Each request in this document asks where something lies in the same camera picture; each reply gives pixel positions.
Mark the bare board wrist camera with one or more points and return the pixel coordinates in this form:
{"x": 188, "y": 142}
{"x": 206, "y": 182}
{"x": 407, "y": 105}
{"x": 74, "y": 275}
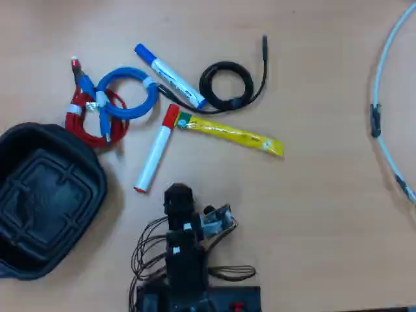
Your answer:
{"x": 216, "y": 221}

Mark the black plastic tray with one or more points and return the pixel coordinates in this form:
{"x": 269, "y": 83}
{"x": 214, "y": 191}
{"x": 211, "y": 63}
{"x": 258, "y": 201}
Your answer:
{"x": 48, "y": 195}

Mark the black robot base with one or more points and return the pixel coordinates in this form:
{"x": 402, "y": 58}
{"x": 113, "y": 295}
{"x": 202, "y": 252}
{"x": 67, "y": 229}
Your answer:
{"x": 234, "y": 295}

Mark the red knob on base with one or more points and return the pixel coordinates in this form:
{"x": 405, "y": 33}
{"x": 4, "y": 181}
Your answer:
{"x": 236, "y": 307}

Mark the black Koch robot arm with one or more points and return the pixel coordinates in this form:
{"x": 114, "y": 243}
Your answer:
{"x": 185, "y": 260}

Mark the red cap whiteboard marker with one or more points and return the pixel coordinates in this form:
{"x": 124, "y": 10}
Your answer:
{"x": 156, "y": 152}

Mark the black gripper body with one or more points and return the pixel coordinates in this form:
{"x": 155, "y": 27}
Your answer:
{"x": 180, "y": 216}

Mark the large black tape wrap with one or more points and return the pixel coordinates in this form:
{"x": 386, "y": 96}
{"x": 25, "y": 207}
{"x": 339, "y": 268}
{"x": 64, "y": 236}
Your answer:
{"x": 376, "y": 120}

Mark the blue cap whiteboard marker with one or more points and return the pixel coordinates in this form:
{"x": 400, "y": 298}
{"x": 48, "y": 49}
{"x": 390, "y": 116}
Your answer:
{"x": 172, "y": 78}

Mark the yellow instant coffee stick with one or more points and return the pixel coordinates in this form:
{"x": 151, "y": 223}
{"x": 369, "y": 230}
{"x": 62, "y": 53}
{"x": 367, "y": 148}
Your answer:
{"x": 227, "y": 131}

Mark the small black tape wrap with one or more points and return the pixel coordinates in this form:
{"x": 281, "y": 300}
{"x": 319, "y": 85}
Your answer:
{"x": 402, "y": 186}

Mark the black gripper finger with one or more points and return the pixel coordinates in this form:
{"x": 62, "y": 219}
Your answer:
{"x": 169, "y": 195}
{"x": 187, "y": 195}

